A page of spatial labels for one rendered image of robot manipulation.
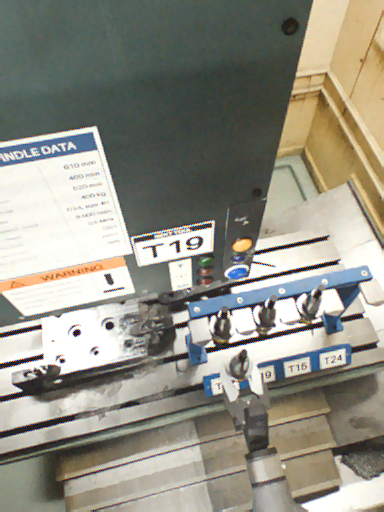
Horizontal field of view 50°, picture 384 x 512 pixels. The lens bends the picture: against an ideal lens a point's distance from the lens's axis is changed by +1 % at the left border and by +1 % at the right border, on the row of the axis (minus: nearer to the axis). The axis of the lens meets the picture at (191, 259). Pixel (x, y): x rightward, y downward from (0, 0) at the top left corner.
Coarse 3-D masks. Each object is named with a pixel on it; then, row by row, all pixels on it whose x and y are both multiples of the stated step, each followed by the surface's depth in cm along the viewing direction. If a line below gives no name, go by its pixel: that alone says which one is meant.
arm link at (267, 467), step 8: (264, 456) 87; (272, 456) 87; (248, 464) 88; (256, 464) 86; (264, 464) 86; (272, 464) 86; (280, 464) 87; (248, 472) 88; (256, 472) 86; (264, 472) 85; (272, 472) 85; (280, 472) 86; (256, 480) 86; (264, 480) 85
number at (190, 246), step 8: (200, 232) 50; (168, 240) 50; (176, 240) 50; (184, 240) 50; (192, 240) 51; (200, 240) 51; (168, 248) 51; (176, 248) 52; (184, 248) 52; (192, 248) 53; (200, 248) 53; (168, 256) 53
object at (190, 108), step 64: (0, 0) 24; (64, 0) 24; (128, 0) 25; (192, 0) 26; (256, 0) 27; (0, 64) 27; (64, 64) 28; (128, 64) 29; (192, 64) 30; (256, 64) 31; (0, 128) 31; (64, 128) 32; (128, 128) 34; (192, 128) 35; (256, 128) 37; (128, 192) 41; (192, 192) 43; (256, 192) 45; (128, 256) 51; (192, 256) 55; (0, 320) 58
